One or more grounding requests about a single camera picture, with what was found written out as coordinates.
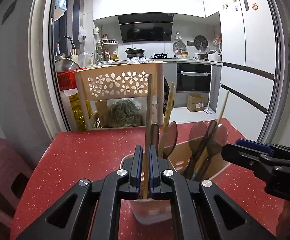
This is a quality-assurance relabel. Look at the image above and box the kitchen sink faucet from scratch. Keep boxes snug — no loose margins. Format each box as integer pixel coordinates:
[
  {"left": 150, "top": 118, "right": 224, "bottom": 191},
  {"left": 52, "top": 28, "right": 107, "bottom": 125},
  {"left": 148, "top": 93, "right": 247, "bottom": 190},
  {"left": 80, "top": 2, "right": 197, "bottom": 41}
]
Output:
[{"left": 55, "top": 36, "right": 76, "bottom": 57}]

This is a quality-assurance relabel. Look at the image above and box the dark brown plastic spoon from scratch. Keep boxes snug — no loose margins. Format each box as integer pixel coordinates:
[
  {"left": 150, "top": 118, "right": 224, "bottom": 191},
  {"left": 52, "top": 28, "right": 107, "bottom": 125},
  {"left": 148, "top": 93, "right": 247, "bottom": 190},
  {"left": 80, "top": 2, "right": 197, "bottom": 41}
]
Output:
[{"left": 163, "top": 121, "right": 178, "bottom": 159}]

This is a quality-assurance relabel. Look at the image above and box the white refrigerator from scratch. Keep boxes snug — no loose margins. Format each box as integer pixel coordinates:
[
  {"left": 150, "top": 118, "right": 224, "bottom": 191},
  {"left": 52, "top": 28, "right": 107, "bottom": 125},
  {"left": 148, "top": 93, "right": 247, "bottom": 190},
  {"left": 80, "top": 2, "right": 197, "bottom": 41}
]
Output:
[{"left": 219, "top": 0, "right": 276, "bottom": 141}]

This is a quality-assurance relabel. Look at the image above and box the black range hood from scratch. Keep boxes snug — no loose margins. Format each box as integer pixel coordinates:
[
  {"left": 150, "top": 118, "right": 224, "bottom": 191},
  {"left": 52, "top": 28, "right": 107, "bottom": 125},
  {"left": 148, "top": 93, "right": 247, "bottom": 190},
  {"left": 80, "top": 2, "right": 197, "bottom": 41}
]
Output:
[{"left": 118, "top": 12, "right": 174, "bottom": 43}]

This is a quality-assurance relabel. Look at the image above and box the black garbage bag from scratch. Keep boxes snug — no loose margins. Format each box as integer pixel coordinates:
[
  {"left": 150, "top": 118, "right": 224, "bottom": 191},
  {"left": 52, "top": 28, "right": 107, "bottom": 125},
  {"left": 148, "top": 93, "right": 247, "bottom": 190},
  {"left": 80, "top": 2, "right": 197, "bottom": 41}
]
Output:
[{"left": 163, "top": 77, "right": 170, "bottom": 114}]

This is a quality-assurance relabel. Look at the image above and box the black built-in oven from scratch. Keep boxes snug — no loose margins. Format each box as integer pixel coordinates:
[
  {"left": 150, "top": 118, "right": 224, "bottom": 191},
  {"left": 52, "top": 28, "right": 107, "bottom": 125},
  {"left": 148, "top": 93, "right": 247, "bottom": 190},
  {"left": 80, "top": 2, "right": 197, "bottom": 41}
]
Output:
[{"left": 176, "top": 63, "right": 212, "bottom": 92}]

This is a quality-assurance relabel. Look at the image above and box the beige flower-pattern storage rack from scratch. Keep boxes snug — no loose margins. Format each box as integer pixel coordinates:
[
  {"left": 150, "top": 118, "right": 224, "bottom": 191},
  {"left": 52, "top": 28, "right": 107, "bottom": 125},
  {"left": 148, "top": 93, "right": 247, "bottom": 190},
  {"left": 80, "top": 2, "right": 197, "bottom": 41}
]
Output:
[{"left": 74, "top": 61, "right": 164, "bottom": 130}]

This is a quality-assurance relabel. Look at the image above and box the green vegetables bag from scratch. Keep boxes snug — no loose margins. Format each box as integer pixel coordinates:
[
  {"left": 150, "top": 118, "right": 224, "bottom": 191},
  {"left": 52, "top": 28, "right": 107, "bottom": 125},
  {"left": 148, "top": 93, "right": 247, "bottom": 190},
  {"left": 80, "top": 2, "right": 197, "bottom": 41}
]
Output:
[{"left": 108, "top": 99, "right": 143, "bottom": 128}]

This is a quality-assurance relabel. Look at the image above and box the beige utensil holder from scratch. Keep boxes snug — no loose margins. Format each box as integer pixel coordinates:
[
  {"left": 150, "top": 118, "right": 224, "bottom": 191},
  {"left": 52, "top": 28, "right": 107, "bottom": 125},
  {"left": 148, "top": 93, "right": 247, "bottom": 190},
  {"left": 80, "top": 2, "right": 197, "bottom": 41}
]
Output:
[{"left": 119, "top": 135, "right": 232, "bottom": 225}]

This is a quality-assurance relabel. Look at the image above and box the cardboard box on floor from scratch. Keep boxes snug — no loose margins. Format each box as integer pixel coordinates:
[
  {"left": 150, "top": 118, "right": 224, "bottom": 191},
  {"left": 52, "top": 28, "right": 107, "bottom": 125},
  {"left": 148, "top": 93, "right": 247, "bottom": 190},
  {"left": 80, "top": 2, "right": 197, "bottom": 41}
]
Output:
[{"left": 187, "top": 94, "right": 206, "bottom": 112}]

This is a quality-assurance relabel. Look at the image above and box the black wok on stove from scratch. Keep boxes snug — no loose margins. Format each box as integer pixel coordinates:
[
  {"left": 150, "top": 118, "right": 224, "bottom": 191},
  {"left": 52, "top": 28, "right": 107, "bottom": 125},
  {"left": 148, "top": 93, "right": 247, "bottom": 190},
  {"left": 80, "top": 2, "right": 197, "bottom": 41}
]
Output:
[{"left": 125, "top": 47, "right": 145, "bottom": 59}]

